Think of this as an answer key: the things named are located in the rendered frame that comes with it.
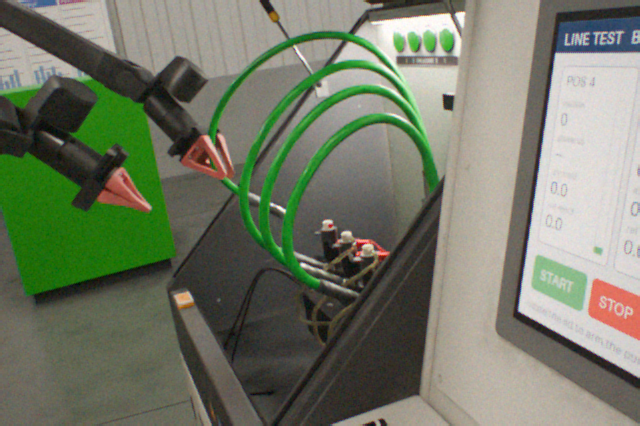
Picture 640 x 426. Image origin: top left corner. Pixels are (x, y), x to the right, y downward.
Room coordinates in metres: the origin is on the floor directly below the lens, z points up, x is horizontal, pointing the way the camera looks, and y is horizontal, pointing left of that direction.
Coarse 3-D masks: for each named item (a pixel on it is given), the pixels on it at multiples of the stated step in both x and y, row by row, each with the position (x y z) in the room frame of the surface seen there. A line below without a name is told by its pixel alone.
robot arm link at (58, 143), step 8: (40, 128) 0.95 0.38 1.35; (48, 128) 0.96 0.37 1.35; (56, 128) 0.97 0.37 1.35; (40, 136) 0.95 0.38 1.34; (48, 136) 0.95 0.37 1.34; (56, 136) 0.95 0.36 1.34; (64, 136) 0.96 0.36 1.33; (72, 136) 0.99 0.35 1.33; (32, 144) 0.94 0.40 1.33; (40, 144) 0.94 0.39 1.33; (48, 144) 0.95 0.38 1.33; (56, 144) 0.95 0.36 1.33; (64, 144) 0.96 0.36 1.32; (32, 152) 0.95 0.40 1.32; (40, 152) 0.95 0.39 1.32; (48, 152) 0.95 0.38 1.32; (56, 152) 0.95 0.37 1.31; (40, 160) 0.96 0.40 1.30; (48, 160) 0.95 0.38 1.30
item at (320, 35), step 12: (300, 36) 1.15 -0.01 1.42; (312, 36) 1.14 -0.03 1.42; (324, 36) 1.14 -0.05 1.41; (336, 36) 1.14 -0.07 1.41; (348, 36) 1.14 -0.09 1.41; (276, 48) 1.15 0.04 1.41; (372, 48) 1.14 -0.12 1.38; (264, 60) 1.15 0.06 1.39; (384, 60) 1.14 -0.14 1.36; (252, 72) 1.15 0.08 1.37; (396, 72) 1.14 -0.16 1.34; (240, 84) 1.16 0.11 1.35; (228, 96) 1.15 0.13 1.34; (216, 108) 1.16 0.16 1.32; (216, 120) 1.16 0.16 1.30; (216, 168) 1.16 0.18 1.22; (228, 180) 1.16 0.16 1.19
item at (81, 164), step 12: (72, 144) 0.96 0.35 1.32; (84, 144) 0.97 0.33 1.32; (72, 156) 0.95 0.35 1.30; (84, 156) 0.96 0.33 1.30; (96, 156) 0.97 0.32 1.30; (108, 156) 0.95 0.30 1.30; (60, 168) 0.95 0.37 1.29; (72, 168) 0.95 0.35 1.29; (84, 168) 0.95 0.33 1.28; (96, 168) 0.95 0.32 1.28; (72, 180) 0.96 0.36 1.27; (84, 180) 0.95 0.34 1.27; (72, 204) 0.94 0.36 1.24
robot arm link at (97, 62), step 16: (0, 0) 1.28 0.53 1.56; (16, 0) 1.30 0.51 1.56; (0, 16) 1.27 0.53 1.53; (16, 16) 1.27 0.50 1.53; (32, 16) 1.26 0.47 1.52; (16, 32) 1.26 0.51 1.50; (32, 32) 1.26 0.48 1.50; (48, 32) 1.25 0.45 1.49; (64, 32) 1.25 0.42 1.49; (48, 48) 1.25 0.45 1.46; (64, 48) 1.24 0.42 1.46; (80, 48) 1.24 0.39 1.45; (96, 48) 1.23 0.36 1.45; (80, 64) 1.23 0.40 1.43; (96, 64) 1.22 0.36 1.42; (112, 64) 1.22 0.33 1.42; (128, 64) 1.21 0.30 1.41; (96, 80) 1.22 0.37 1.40; (112, 80) 1.21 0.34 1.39; (144, 80) 1.21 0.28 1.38
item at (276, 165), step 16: (336, 96) 0.91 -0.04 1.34; (352, 96) 0.92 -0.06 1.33; (384, 96) 0.94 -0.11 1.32; (400, 96) 0.95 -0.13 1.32; (320, 112) 0.90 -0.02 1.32; (304, 128) 0.89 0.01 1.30; (288, 144) 0.89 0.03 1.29; (272, 176) 0.88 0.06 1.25; (272, 240) 0.87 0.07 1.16; (272, 256) 0.88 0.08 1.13; (320, 272) 0.89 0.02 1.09; (352, 288) 0.90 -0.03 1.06
